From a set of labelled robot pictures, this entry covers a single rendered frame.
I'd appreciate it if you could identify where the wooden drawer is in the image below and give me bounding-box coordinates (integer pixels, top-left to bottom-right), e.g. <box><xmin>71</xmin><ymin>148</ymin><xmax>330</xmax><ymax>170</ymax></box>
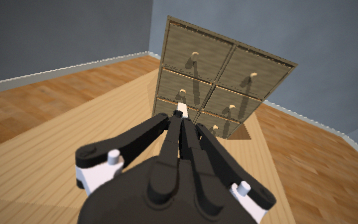
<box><xmin>163</xmin><ymin>23</ymin><xmax>232</xmax><ymax>81</ymax></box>
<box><xmin>203</xmin><ymin>84</ymin><xmax>261</xmax><ymax>122</ymax></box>
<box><xmin>154</xmin><ymin>98</ymin><xmax>198</xmax><ymax>122</ymax></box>
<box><xmin>158</xmin><ymin>67</ymin><xmax>212</xmax><ymax>109</ymax></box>
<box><xmin>217</xmin><ymin>45</ymin><xmax>291</xmax><ymax>98</ymax></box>
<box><xmin>194</xmin><ymin>111</ymin><xmax>239</xmax><ymax>138</ymax></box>

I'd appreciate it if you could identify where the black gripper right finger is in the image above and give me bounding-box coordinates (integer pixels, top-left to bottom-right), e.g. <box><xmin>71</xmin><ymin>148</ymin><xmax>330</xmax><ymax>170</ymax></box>
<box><xmin>179</xmin><ymin>103</ymin><xmax>277</xmax><ymax>224</ymax></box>

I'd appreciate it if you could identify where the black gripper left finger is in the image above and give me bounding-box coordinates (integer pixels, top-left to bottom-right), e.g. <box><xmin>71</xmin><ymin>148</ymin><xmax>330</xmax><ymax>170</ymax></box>
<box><xmin>75</xmin><ymin>103</ymin><xmax>183</xmax><ymax>205</ymax></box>

